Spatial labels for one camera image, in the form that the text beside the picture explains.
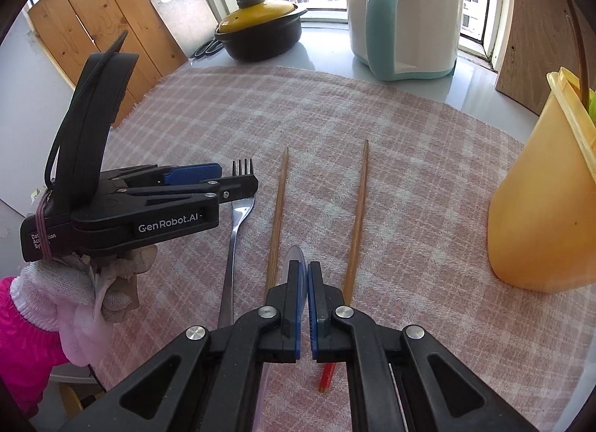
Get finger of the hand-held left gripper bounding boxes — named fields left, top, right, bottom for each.
left=99, top=162, right=223, bottom=187
left=115, top=174, right=260, bottom=207

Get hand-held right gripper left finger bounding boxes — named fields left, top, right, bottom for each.
left=58, top=260, right=309, bottom=432

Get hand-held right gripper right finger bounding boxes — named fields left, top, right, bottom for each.
left=307, top=262, right=541, bottom=432

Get red-tipped wooden chopstick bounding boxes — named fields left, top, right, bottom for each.
left=265, top=148, right=290, bottom=295
left=318, top=140, right=371, bottom=392

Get metal fork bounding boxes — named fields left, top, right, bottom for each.
left=217, top=159, right=257, bottom=328

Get yellow plastic container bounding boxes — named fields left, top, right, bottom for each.
left=486, top=66, right=596, bottom=294

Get person's left hand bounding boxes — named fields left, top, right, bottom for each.
left=9, top=245, right=159, bottom=365

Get black scissors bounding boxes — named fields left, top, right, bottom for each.
left=191, top=38, right=224, bottom=60

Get wooden plank board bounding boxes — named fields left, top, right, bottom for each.
left=28, top=0, right=189, bottom=128

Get black clay pot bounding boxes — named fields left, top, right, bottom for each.
left=214, top=6, right=309, bottom=63

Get white cutting board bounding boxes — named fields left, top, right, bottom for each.
left=150, top=0, right=229, bottom=59

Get yellow pot lid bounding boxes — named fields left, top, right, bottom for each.
left=219, top=0, right=299, bottom=35

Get pink checked cloth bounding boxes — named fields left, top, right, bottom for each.
left=91, top=64, right=587, bottom=432

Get white and teal pot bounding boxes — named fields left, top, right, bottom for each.
left=343, top=0, right=465, bottom=83

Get wooden side panel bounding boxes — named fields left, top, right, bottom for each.
left=494, top=0, right=596, bottom=116

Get brown chopstick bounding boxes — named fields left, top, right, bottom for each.
left=560, top=0, right=591, bottom=106

